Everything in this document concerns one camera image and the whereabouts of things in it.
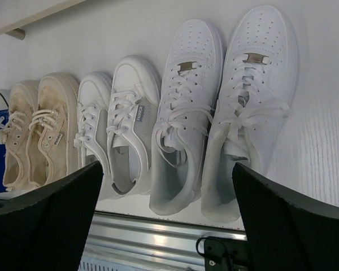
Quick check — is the small white fashion sneaker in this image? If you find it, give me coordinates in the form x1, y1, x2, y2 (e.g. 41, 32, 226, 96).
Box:
72, 71, 114, 173
104, 55, 160, 199

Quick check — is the beige wooden shoe shelf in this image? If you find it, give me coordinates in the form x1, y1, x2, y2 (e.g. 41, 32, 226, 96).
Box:
0, 0, 82, 40

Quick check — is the beige canvas sneaker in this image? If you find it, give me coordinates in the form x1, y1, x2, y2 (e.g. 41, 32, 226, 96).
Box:
0, 80, 39, 191
26, 72, 79, 189

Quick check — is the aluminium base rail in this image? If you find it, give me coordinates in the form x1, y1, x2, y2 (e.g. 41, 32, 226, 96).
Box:
79, 212, 246, 270

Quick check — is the large white sneaker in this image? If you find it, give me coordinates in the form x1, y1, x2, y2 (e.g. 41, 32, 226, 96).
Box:
201, 5, 299, 223
149, 19, 224, 216

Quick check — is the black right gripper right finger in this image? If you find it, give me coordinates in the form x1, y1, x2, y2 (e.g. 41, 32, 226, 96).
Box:
232, 163, 339, 270

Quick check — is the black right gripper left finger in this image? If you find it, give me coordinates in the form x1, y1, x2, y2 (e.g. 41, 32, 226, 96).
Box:
0, 161, 103, 270

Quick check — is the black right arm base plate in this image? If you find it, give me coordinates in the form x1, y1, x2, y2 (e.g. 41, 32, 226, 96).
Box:
195, 237, 254, 271

